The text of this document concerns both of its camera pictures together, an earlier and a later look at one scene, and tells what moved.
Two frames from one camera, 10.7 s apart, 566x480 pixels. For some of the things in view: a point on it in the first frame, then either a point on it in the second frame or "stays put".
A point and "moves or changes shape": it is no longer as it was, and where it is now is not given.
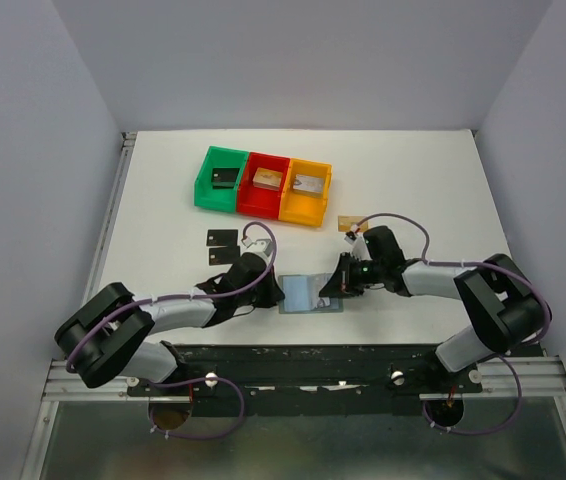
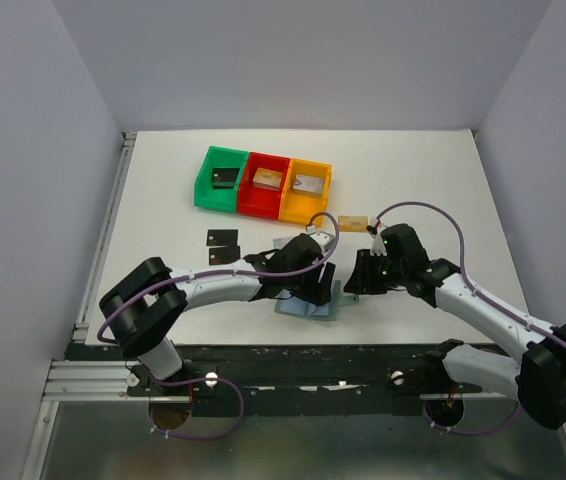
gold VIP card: (344, 223) stays put
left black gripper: (263, 283) → (323, 282)
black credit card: (223, 237) stays put
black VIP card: (223, 255) stays put
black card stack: (224, 178) stays put
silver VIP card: (323, 302) moves or changes shape
